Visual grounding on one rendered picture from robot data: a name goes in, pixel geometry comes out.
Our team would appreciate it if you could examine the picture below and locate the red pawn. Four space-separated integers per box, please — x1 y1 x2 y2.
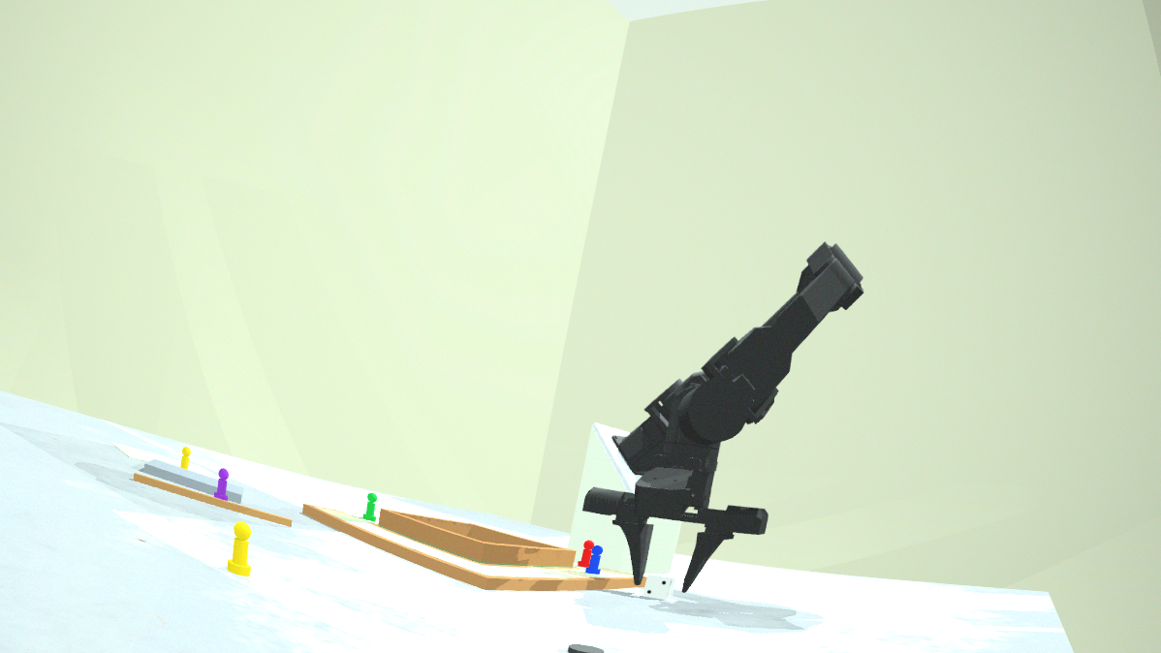
578 540 594 568

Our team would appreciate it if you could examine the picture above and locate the purple game pawn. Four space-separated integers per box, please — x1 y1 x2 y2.
214 468 229 501

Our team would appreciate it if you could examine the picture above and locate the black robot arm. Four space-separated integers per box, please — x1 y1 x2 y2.
611 242 863 519

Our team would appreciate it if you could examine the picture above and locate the blue pawn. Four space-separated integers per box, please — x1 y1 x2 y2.
585 545 603 575

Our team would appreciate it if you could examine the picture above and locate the green pawn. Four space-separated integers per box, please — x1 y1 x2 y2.
363 491 377 522

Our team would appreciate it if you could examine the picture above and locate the tan wooden flat bar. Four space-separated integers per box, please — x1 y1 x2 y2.
134 473 293 528

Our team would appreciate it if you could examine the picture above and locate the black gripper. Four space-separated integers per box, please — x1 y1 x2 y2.
582 443 769 593

